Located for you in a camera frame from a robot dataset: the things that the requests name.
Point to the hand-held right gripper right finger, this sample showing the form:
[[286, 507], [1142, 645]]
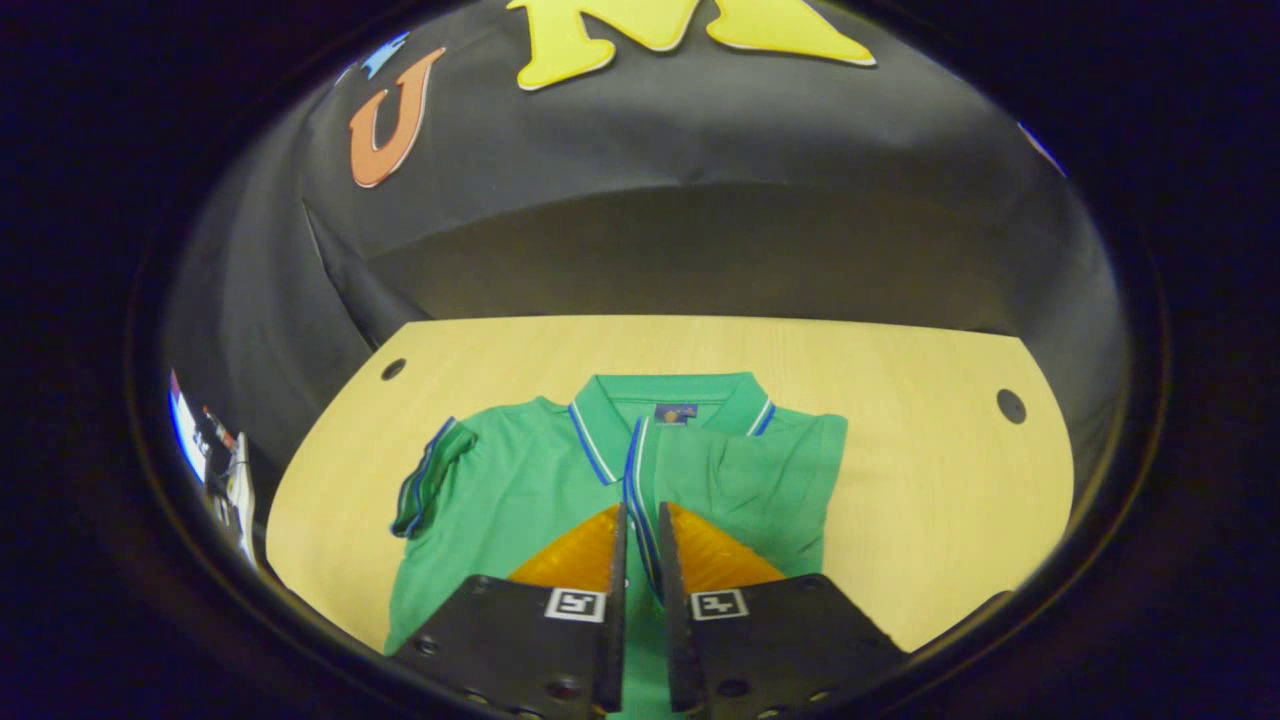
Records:
[[678, 650]]

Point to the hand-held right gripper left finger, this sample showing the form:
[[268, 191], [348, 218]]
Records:
[[612, 650]]

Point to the green T-shirt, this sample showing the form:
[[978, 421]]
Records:
[[520, 490]]

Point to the distant room equipment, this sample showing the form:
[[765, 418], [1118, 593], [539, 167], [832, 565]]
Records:
[[185, 440]]

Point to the black backdrop cloth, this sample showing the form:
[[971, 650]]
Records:
[[700, 130]]

